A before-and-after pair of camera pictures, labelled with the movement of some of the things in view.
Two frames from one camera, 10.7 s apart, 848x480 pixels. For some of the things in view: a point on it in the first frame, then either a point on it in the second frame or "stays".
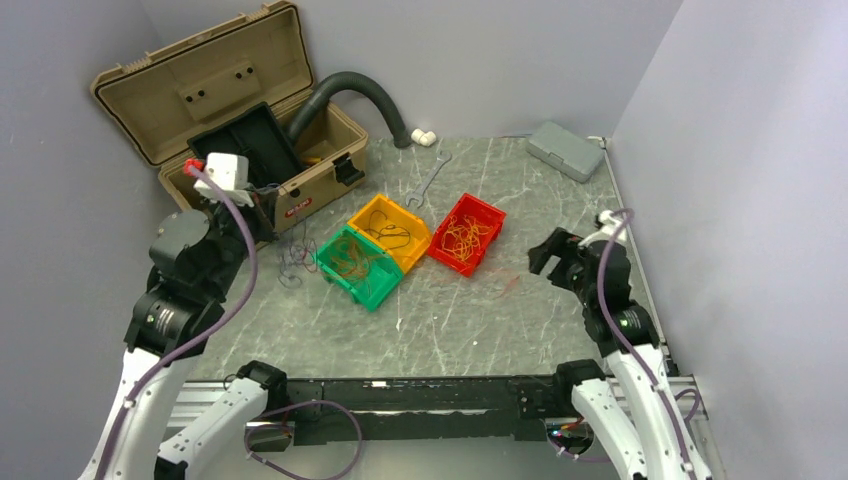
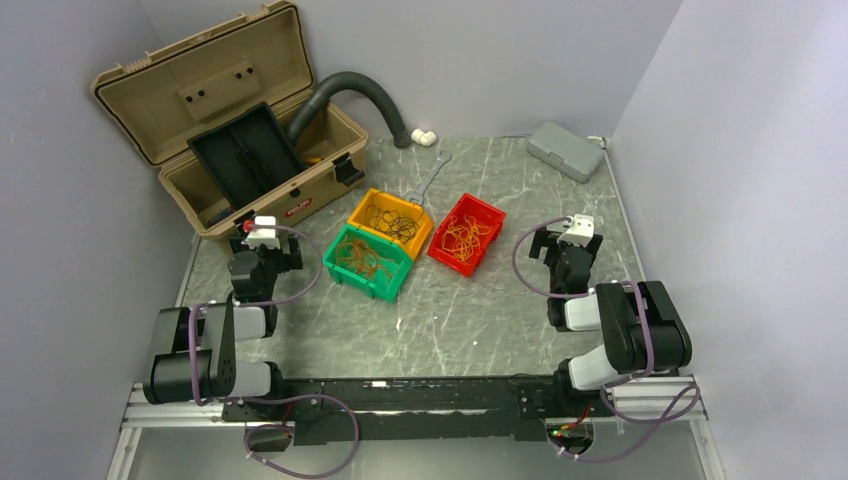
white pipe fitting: (423, 138) stays
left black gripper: (261, 215) -> (287, 261)
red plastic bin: (465, 234) stays
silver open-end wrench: (418, 194) stays
